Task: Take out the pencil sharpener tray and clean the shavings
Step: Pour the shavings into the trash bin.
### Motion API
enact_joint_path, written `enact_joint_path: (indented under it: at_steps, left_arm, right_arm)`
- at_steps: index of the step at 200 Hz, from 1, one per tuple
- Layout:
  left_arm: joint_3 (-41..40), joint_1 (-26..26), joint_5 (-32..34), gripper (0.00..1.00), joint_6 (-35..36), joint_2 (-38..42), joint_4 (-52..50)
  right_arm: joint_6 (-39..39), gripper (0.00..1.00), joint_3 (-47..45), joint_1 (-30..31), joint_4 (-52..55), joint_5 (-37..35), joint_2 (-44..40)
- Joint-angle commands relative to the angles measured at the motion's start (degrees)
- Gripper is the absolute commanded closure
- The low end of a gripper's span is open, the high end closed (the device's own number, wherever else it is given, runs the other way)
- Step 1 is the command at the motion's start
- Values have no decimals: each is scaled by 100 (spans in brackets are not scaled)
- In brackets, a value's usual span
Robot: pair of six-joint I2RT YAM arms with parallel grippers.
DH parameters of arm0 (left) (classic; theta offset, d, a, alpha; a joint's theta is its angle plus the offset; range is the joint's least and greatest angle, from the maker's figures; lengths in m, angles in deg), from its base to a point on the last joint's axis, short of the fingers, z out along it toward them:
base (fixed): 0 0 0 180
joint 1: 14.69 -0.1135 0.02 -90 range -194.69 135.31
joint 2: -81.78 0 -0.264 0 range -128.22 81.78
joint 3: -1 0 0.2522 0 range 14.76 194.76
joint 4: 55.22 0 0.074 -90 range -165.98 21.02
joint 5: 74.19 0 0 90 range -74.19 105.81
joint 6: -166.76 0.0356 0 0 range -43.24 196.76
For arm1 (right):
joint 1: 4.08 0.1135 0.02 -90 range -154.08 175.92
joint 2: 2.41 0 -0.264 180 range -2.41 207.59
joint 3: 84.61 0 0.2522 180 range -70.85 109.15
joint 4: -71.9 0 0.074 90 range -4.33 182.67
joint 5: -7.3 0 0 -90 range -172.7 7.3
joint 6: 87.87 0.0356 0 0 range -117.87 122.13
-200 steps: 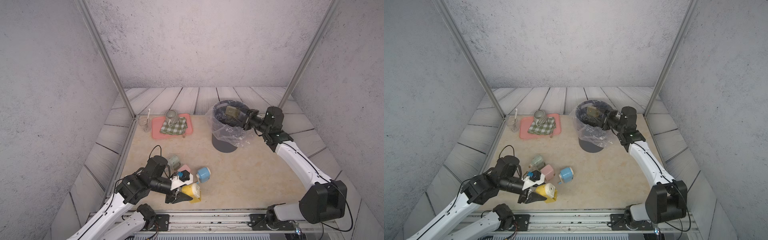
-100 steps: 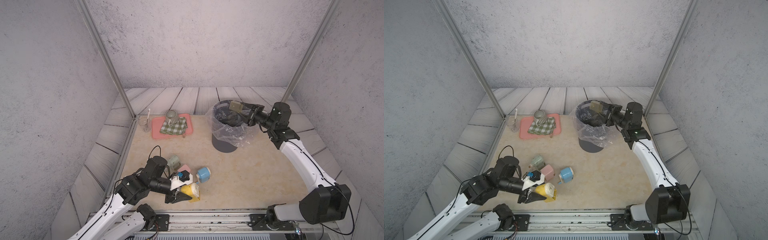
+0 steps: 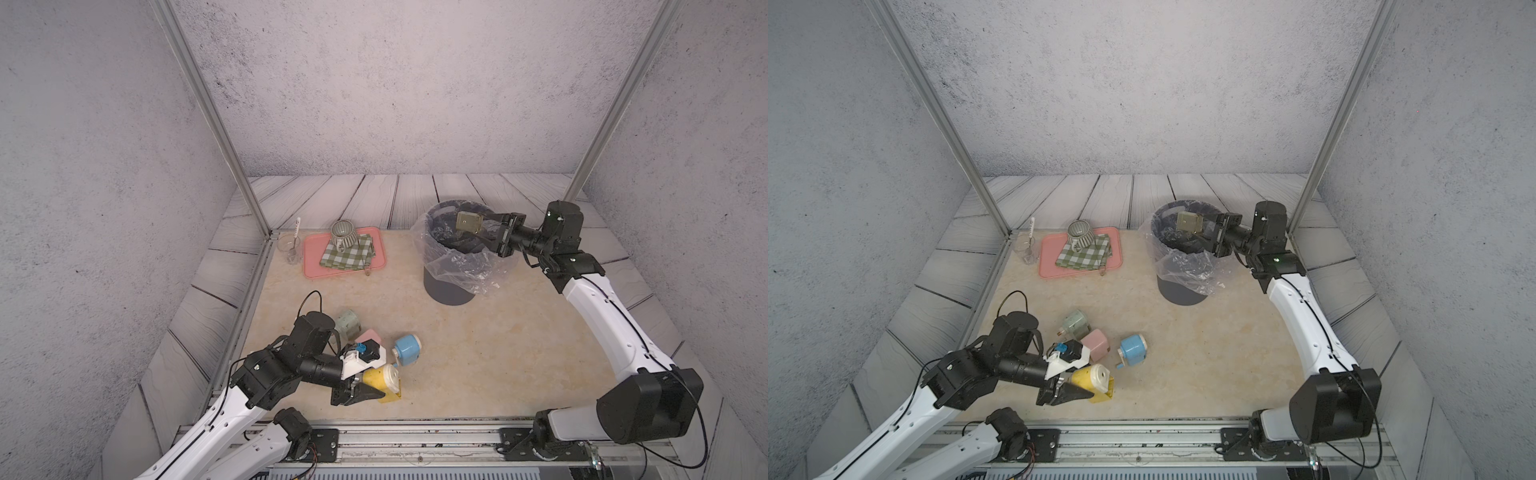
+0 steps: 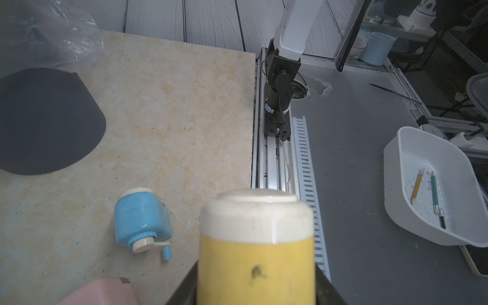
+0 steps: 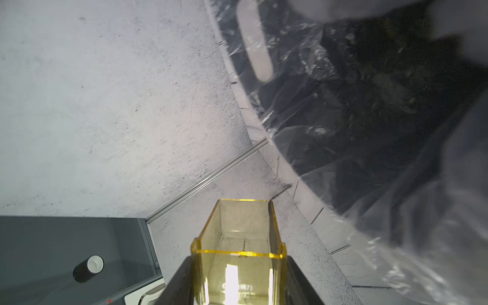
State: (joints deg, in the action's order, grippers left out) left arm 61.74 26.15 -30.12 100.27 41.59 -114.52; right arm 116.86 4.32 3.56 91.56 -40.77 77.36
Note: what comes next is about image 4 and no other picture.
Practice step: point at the aluminium mounting rail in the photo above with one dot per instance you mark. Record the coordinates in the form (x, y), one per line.
(272, 165)

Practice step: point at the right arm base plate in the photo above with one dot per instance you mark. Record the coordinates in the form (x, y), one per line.
(276, 125)

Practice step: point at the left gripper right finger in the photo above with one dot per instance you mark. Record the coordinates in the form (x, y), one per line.
(325, 293)

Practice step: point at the pink pencil sharpener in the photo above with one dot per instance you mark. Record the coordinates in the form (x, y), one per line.
(113, 290)

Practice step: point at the clear plastic bin liner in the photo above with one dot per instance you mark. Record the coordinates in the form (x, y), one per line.
(48, 34)

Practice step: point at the white plastic basin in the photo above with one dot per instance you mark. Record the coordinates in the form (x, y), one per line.
(459, 193)

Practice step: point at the blue pencil sharpener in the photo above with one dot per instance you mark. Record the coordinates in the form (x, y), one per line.
(142, 222)

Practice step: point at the right metal frame post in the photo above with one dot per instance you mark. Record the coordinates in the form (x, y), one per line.
(352, 30)

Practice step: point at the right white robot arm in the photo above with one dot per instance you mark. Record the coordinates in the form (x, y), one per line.
(283, 60)

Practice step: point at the green pencil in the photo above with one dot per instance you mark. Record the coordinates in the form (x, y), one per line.
(436, 208)

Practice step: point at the dark grey trash bin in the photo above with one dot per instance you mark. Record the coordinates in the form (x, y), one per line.
(49, 121)

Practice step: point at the light blue cup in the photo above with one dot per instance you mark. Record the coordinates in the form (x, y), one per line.
(378, 47)

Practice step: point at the yellow pencil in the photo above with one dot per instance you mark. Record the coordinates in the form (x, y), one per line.
(416, 186)

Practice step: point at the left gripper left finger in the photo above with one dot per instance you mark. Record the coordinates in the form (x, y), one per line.
(186, 292)

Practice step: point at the white slotted cable duct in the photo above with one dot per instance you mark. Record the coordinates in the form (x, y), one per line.
(307, 189)

